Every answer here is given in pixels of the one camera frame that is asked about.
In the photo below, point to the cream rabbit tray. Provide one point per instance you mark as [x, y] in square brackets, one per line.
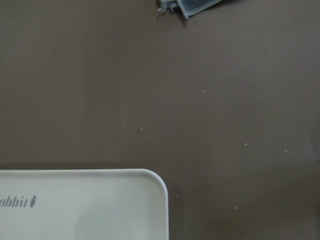
[83, 204]

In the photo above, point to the grey folded cloth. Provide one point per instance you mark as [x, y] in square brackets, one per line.
[188, 7]

